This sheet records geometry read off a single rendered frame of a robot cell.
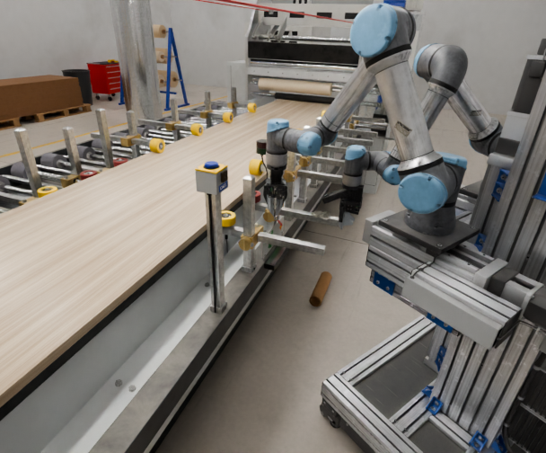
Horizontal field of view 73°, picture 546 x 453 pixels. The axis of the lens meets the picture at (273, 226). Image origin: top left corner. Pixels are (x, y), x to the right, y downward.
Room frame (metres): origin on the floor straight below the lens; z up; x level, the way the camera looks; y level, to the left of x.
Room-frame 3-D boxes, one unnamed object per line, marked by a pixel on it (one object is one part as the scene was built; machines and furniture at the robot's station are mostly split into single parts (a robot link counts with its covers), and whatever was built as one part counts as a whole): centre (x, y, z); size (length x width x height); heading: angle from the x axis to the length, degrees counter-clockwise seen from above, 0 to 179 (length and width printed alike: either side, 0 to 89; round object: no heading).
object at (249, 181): (1.24, 0.09, 0.87); 0.03 x 0.03 x 0.48; 70
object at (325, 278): (2.00, -0.34, 0.04); 0.30 x 0.08 x 0.08; 160
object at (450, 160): (1.04, -0.49, 1.21); 0.13 x 0.12 x 0.14; 143
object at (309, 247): (1.25, 0.01, 0.84); 0.43 x 0.03 x 0.04; 70
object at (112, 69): (9.16, 3.99, 0.41); 0.76 x 0.47 x 0.81; 165
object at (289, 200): (1.71, -0.08, 0.87); 0.03 x 0.03 x 0.48; 70
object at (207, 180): (1.00, 0.18, 1.18); 0.07 x 0.07 x 0.08; 70
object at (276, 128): (1.25, -0.01, 1.25); 0.09 x 0.08 x 0.11; 53
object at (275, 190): (1.24, 0.00, 1.09); 0.09 x 0.08 x 0.12; 0
